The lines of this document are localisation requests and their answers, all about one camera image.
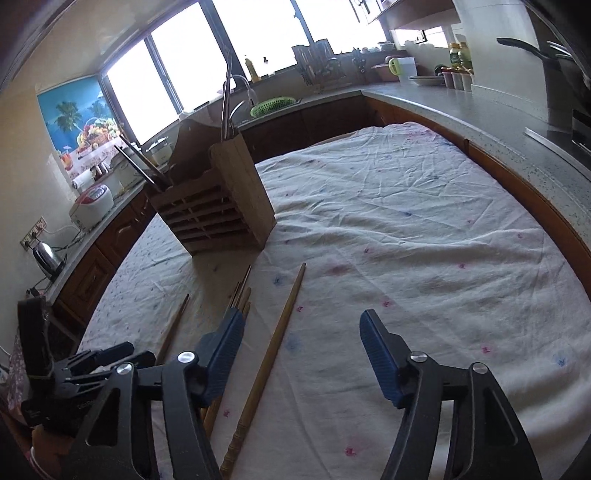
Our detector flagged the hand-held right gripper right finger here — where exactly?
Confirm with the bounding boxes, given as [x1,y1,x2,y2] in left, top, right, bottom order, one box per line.
[359,309,543,480]

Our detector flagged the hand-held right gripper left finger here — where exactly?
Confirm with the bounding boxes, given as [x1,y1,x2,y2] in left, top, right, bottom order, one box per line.
[60,308,246,480]

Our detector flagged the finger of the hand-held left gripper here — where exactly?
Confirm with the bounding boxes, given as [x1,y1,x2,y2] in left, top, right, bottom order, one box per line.
[65,342,136,377]
[92,351,157,384]

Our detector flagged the thin brown chopstick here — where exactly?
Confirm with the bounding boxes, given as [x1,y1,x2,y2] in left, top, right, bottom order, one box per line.
[156,294,191,366]
[231,264,253,310]

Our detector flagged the wooden utensil holder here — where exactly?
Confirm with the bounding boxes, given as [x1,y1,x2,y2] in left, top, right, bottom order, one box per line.
[147,117,278,256]

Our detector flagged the metal chopstick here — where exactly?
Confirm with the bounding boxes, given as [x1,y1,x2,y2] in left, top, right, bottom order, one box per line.
[221,69,230,140]
[225,50,234,139]

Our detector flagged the steel electric kettle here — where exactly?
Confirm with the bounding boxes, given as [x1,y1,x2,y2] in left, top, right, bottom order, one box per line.
[32,242,65,280]

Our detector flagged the white dotted tablecloth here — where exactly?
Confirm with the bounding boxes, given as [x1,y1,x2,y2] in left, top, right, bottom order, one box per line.
[76,122,591,480]

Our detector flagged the red and white rice cooker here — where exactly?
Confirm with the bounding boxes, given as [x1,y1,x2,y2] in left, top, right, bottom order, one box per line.
[69,185,115,229]

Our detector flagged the white slow cooker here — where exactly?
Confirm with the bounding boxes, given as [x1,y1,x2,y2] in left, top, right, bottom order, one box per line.
[147,136,172,164]

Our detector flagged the green plastic basket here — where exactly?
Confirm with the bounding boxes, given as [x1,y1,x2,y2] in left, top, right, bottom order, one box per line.
[250,96,296,117]

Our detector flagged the chrome sink faucet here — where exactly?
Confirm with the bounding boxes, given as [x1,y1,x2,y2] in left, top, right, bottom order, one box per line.
[222,74,259,112]

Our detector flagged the row of spice jars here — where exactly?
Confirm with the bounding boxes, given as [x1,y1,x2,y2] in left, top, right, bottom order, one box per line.
[441,67,474,92]

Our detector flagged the knife and dish rack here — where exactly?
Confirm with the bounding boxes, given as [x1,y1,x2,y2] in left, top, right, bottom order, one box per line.
[292,41,342,90]

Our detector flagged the gas stove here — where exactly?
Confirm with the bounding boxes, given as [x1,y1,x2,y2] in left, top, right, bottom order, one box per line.
[570,108,591,160]

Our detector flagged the kitchen window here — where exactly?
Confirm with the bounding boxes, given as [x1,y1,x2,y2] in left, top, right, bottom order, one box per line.
[99,0,389,144]

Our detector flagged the cooking oil bottle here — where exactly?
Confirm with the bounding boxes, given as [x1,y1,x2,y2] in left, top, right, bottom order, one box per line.
[448,42,472,72]

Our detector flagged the black wok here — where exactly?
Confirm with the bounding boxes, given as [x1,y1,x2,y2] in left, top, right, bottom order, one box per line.
[497,37,591,127]

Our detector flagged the wooden upper cabinets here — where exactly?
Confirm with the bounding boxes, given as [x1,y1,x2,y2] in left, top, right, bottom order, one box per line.
[348,0,455,31]

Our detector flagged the metal ladle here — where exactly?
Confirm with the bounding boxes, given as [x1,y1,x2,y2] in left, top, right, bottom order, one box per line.
[545,41,580,63]

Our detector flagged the wall socket strip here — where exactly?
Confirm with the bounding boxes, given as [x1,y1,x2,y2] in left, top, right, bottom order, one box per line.
[19,217,49,250]

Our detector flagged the tropical fruit wall poster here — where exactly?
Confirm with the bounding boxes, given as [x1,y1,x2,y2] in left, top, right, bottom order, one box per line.
[37,76,123,160]

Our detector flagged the white jug green handle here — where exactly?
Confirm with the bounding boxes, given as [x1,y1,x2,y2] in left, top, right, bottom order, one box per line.
[388,56,417,81]

